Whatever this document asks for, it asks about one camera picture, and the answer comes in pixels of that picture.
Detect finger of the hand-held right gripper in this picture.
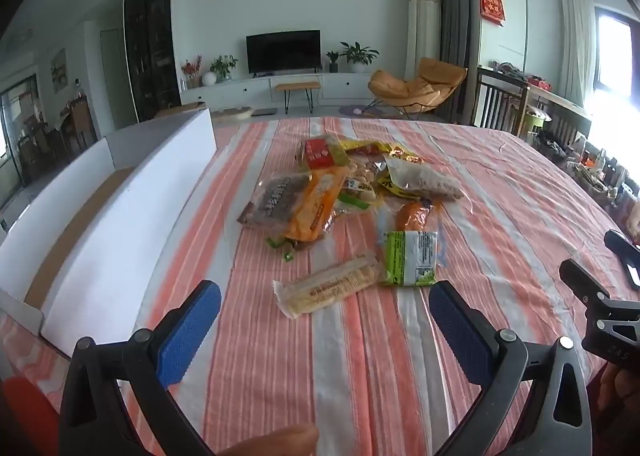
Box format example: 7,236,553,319
559,259,612,311
603,229,640,293

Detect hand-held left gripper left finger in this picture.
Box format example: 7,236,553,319
59,280,222,456

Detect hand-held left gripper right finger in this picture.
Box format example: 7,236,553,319
428,280,593,456

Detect white cardboard box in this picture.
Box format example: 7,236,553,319
0,109,217,361

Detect green-edged brown snack packet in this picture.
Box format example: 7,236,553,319
265,235,313,263

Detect clear packet of brown cakes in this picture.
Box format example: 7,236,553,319
385,156,464,203

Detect yellow-edged peanut packet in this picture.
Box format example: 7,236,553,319
336,160,382,212

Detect person's right hand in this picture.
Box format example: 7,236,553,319
599,362,640,419

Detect person's left hand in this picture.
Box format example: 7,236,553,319
220,422,321,456

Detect green white snack packet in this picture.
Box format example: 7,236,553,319
378,229,439,288

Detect orange grey striped tablecloth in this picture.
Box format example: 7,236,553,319
0,115,640,456

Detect cluttered wooden side table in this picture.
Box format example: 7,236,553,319
520,81,640,222

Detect orange sausage packet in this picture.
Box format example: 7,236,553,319
394,199,435,233

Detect clear beige wafer packet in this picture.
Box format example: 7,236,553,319
272,255,379,321

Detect dark brown snack packet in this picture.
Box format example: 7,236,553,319
236,172,313,238

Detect orange snack packet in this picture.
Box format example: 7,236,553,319
282,167,348,243

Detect person's red clothing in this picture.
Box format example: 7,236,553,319
0,376,62,456

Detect dark wooden chair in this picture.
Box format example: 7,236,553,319
472,65,531,138

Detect plain yellow snack packet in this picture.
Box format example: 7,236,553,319
344,136,397,160

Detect white curtain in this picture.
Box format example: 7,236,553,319
559,0,599,110

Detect red label snack packet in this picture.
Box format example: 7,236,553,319
298,135,349,171

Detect purple round rug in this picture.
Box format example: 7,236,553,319
339,104,397,118

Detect white television cabinet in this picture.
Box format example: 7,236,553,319
180,71,382,108

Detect orange lounge chair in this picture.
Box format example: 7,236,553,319
368,57,468,121

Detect red flowers in vase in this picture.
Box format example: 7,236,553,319
181,55,203,89

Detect white interior door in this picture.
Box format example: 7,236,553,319
100,29,127,131

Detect green plant in white vase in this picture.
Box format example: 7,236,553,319
202,54,239,86

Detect wooden bench with black legs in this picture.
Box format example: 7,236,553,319
275,82,322,115

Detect black display cabinet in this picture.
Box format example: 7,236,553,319
123,0,182,123

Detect grey curtain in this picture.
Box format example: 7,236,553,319
426,0,482,125

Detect large green potted plant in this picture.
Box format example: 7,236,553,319
340,41,380,74

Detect black flat television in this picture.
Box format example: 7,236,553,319
246,30,322,73

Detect covered standing air conditioner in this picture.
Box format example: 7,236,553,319
406,0,442,83

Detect red wall hanging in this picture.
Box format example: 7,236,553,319
480,0,506,28

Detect framed wall painting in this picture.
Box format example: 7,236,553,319
50,48,69,92

